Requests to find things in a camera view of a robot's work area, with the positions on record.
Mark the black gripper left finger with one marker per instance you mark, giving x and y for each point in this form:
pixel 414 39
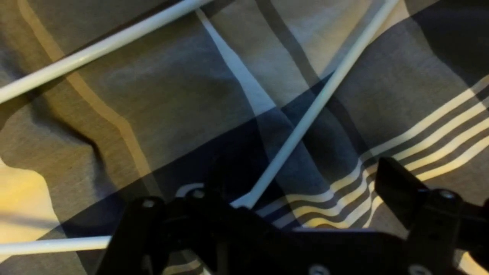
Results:
pixel 197 198

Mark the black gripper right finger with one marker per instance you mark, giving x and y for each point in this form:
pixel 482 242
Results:
pixel 405 195

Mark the plaid yellow grey blanket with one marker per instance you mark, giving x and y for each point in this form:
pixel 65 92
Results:
pixel 220 89

